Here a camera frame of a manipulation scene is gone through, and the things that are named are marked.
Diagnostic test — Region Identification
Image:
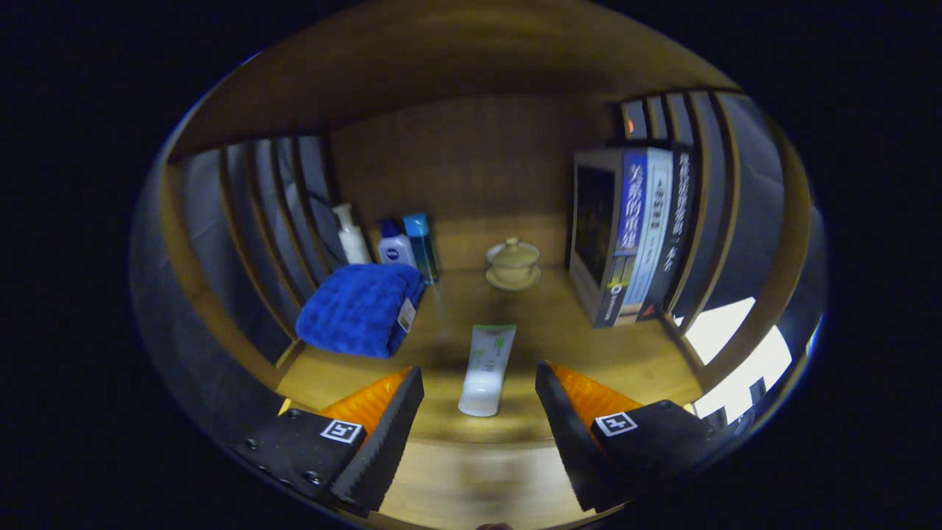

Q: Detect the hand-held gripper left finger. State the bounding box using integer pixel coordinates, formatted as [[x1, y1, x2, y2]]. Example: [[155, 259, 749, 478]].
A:
[[230, 366, 426, 516]]

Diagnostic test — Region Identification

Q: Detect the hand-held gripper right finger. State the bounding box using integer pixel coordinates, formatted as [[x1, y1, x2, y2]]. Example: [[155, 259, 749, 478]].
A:
[[535, 361, 718, 514]]

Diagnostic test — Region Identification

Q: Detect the white and green cream tube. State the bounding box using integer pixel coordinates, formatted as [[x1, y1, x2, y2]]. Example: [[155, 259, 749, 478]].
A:
[[458, 324, 517, 418]]

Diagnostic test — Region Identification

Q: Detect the wooden countertop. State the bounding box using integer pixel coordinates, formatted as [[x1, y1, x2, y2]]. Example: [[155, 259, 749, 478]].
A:
[[276, 258, 704, 450]]

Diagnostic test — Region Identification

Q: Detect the wooden cabinet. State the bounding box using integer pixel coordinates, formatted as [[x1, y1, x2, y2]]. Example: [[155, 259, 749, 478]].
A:
[[131, 4, 829, 450]]

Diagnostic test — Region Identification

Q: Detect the folded blue towel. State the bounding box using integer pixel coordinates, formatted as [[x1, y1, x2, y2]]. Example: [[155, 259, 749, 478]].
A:
[[295, 264, 426, 359]]

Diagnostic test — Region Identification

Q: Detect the beige lidded tea cup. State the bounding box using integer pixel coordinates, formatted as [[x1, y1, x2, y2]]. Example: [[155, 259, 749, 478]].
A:
[[485, 237, 542, 292]]

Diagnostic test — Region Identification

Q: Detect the white bottle with blue cap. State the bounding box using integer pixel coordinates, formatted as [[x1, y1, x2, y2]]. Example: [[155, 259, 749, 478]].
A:
[[377, 219, 418, 267]]

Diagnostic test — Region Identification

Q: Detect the teal blue bottle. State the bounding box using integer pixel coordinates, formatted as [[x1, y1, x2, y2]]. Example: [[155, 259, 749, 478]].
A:
[[403, 213, 442, 286]]

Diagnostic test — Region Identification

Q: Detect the white pump bottle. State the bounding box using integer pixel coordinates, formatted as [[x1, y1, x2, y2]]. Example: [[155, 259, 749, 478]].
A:
[[332, 203, 372, 266]]

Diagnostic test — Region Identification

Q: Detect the book with blue spine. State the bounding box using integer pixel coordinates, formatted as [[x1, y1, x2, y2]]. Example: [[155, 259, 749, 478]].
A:
[[569, 147, 652, 328]]

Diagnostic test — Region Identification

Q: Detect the book with pale spine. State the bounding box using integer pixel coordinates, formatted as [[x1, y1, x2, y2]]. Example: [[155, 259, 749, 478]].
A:
[[617, 147, 674, 325]]

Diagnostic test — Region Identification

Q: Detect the book with black spine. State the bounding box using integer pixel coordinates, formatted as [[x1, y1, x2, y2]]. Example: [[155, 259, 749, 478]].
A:
[[640, 144, 696, 321]]

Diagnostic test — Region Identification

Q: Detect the white box with black handles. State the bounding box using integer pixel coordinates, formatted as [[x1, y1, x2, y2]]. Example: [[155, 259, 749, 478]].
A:
[[673, 294, 796, 420]]

